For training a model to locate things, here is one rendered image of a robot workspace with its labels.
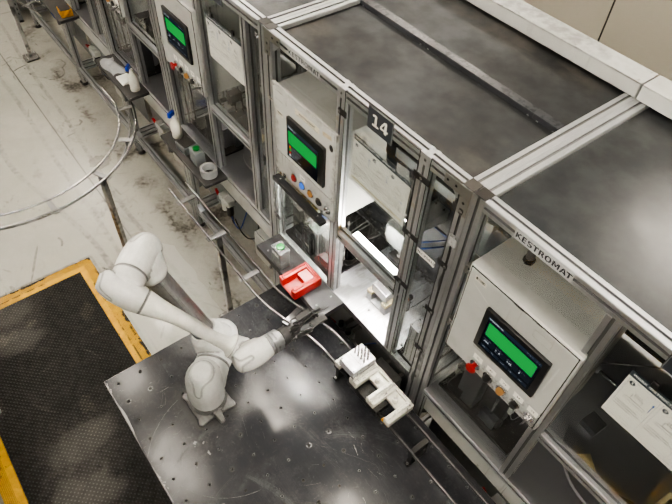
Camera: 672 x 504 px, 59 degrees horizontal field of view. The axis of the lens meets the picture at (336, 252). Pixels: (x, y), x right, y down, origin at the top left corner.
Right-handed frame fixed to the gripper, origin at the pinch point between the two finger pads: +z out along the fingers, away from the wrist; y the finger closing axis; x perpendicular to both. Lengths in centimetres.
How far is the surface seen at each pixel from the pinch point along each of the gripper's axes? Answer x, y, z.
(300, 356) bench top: 9.5, -44.4, -4.0
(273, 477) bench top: -31, -44, -46
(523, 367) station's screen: -78, 48, 18
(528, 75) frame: -9, 89, 83
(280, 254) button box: 43.3, -9.6, 8.6
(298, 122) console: 44, 61, 20
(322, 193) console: 27.7, 36.2, 20.4
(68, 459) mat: 63, -111, -117
